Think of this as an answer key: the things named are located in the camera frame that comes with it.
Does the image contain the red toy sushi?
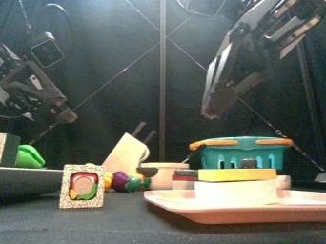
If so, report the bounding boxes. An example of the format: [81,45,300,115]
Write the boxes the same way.
[170,169,200,191]

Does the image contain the white toy sushi piece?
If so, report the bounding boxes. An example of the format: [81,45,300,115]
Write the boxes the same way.
[273,173,292,191]

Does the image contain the dark green toy block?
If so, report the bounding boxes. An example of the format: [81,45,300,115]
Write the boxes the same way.
[0,132,21,169]

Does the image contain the green toy bell pepper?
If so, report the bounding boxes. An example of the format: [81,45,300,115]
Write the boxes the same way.
[14,144,46,170]

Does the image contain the wooden toy knife block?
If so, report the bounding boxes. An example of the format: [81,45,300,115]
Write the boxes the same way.
[100,132,150,176]

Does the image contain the dark toy inside basket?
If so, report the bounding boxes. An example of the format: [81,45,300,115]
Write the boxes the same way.
[239,158,259,170]

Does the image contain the grey flat tray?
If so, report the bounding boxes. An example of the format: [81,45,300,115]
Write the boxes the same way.
[0,166,65,199]

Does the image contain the purple toy eggplant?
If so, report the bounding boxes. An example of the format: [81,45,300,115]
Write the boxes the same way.
[110,171,152,193]

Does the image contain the yellow sponge block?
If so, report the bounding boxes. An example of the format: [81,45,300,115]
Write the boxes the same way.
[193,168,279,207]

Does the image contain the cream toy pot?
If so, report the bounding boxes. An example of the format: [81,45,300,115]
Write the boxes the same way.
[134,161,191,191]

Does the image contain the pink plastic tray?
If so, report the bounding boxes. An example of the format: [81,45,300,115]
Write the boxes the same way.
[142,188,326,226]

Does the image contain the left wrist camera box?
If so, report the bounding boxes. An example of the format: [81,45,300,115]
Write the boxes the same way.
[29,31,66,69]

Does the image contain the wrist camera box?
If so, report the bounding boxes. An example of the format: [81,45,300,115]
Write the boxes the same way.
[176,0,228,18]
[29,31,66,69]

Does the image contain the teal basket orange handles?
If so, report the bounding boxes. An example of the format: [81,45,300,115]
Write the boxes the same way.
[187,135,295,171]

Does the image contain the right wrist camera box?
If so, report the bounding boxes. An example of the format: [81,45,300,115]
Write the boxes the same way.
[176,0,228,18]

